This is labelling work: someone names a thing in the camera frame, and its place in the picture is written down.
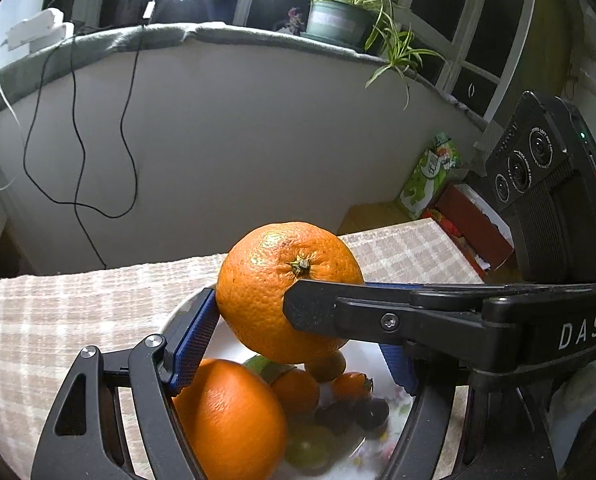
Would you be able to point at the green printed carton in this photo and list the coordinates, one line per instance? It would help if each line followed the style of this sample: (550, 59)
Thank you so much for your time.
(428, 175)

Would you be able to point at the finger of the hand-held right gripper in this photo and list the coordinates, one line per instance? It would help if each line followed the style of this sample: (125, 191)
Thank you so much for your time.
(353, 312)

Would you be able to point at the white flat box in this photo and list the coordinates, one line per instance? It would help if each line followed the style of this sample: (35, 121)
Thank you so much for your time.
(58, 37)

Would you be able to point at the small tangerine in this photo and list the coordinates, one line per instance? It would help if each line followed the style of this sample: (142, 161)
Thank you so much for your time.
(295, 391)
(328, 366)

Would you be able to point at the small purple flower plant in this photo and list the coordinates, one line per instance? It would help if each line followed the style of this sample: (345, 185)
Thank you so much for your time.
(293, 19)

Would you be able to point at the green apple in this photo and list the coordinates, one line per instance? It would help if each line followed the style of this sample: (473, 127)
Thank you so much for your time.
(268, 367)

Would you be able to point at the potted spider plant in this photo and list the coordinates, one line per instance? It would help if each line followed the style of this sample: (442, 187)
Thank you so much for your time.
(338, 22)

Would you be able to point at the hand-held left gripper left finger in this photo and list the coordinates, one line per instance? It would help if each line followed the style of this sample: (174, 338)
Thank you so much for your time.
(193, 340)

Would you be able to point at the white floral plate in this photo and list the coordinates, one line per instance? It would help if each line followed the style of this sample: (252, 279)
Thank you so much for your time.
(358, 456)

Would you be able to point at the large bumpy orange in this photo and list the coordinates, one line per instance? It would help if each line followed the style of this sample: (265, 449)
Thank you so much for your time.
(263, 290)

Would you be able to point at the person's right hand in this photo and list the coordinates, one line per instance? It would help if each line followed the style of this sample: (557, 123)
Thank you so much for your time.
(575, 402)

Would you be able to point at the beige checked tablecloth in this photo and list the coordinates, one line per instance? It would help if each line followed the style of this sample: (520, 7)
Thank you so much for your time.
(78, 310)

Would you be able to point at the smooth round orange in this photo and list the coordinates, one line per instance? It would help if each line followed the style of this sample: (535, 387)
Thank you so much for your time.
(228, 420)

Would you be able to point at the red box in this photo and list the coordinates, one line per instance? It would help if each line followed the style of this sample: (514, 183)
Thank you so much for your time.
(473, 225)

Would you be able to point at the tangerine with green leaf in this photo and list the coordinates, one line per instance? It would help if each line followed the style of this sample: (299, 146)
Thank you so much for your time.
(349, 386)

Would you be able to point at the white power strip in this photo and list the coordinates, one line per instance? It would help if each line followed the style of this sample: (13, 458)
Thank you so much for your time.
(33, 27)

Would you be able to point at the dark plum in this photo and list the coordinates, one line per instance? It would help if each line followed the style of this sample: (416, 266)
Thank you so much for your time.
(373, 414)

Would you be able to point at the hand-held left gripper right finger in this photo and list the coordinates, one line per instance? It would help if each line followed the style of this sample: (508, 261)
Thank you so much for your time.
(400, 367)

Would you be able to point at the small yellow-green fruit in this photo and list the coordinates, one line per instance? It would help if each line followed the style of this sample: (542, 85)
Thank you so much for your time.
(305, 447)

